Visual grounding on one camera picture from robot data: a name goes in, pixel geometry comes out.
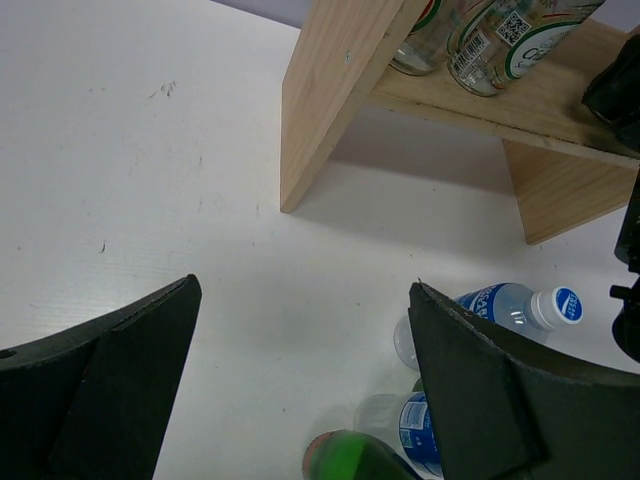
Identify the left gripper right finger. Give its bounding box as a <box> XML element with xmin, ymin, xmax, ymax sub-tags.
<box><xmin>409</xmin><ymin>283</ymin><xmax>639</xmax><ymax>479</ymax></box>

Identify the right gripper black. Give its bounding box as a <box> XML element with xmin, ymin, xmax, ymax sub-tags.
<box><xmin>581</xmin><ymin>34</ymin><xmax>639</xmax><ymax>152</ymax></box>

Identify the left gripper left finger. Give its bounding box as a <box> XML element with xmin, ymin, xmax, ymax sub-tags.
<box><xmin>1</xmin><ymin>274</ymin><xmax>202</xmax><ymax>479</ymax></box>

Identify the green glass bottle front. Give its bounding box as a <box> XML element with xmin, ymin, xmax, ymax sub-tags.
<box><xmin>302</xmin><ymin>429</ymin><xmax>421</xmax><ymax>480</ymax></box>

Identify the wooden two-tier shelf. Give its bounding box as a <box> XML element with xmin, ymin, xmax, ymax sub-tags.
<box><xmin>280</xmin><ymin>1</ymin><xmax>639</xmax><ymax>245</ymax></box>

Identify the water bottle blue label front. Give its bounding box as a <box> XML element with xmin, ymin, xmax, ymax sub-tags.
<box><xmin>353</xmin><ymin>392</ymin><xmax>444</xmax><ymax>478</ymax></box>

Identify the water bottle blue label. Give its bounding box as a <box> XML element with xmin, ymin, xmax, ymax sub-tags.
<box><xmin>392</xmin><ymin>282</ymin><xmax>585</xmax><ymax>372</ymax></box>
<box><xmin>353</xmin><ymin>392</ymin><xmax>444</xmax><ymax>478</ymax></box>

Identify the water bottle blue label rear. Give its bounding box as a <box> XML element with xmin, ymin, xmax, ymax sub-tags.
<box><xmin>392</xmin><ymin>282</ymin><xmax>585</xmax><ymax>372</ymax></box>

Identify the clear glass bottle right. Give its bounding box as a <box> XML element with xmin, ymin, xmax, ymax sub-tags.
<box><xmin>448</xmin><ymin>0</ymin><xmax>603</xmax><ymax>97</ymax></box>

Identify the clear glass bottle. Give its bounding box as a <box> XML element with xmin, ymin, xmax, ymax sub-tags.
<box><xmin>448</xmin><ymin>0</ymin><xmax>603</xmax><ymax>97</ymax></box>
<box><xmin>390</xmin><ymin>0</ymin><xmax>466</xmax><ymax>76</ymax></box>

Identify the clear glass bottle left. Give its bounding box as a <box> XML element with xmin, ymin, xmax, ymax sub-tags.
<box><xmin>390</xmin><ymin>0</ymin><xmax>466</xmax><ymax>76</ymax></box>

